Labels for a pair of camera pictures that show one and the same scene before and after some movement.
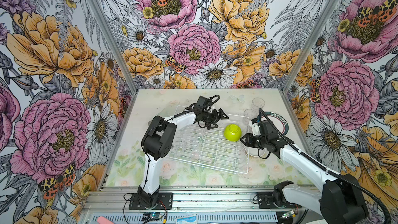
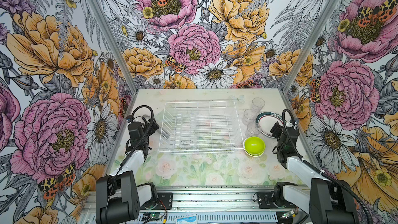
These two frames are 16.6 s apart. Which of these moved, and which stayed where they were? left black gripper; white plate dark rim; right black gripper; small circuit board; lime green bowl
Moved: left black gripper; right black gripper; lime green bowl
Stayed: small circuit board; white plate dark rim
